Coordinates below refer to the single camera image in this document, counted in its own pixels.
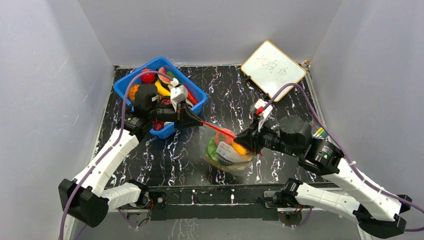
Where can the clear zip top bag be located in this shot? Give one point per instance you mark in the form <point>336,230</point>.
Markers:
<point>232,162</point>

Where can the orange toy pineapple fruit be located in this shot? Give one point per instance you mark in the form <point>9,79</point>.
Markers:
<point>132,92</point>

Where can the toy peach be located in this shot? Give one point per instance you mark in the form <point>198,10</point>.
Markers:
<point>220,137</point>

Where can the green toy lettuce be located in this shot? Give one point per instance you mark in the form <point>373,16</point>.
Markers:
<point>210,154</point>

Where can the toy carrot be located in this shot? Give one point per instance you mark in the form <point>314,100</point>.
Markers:
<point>191,98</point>

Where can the red toy pomegranate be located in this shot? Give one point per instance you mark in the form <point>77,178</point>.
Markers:
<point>148,78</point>

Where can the blue plastic bin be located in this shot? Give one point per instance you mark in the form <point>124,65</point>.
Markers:
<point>126,84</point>

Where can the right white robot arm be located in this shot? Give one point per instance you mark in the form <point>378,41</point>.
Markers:
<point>376,213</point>

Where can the toy banana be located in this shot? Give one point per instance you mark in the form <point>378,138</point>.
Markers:
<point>164,92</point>

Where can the toy watermelon slice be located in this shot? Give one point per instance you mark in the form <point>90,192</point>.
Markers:
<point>164,77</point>

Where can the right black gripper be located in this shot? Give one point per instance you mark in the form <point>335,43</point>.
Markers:
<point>257,138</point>

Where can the yellow toy bell pepper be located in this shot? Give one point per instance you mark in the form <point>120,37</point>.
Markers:
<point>242,151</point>

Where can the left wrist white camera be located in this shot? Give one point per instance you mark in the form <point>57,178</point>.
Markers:
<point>178,93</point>

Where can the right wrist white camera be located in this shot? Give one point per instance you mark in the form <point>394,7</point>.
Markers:
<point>262,112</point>

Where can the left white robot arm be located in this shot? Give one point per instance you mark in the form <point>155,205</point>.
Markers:
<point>106,165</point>

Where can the wrist white camera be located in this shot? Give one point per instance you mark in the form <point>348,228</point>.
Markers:
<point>178,93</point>
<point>262,112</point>

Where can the pack of coloured markers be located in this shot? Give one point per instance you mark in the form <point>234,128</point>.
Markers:
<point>318,131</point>

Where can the white dry-erase board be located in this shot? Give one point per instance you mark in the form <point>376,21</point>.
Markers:
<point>270,68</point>

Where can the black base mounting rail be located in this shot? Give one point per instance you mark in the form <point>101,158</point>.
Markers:
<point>240,201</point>

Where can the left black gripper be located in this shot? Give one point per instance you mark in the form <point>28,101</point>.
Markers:
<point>184,118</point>

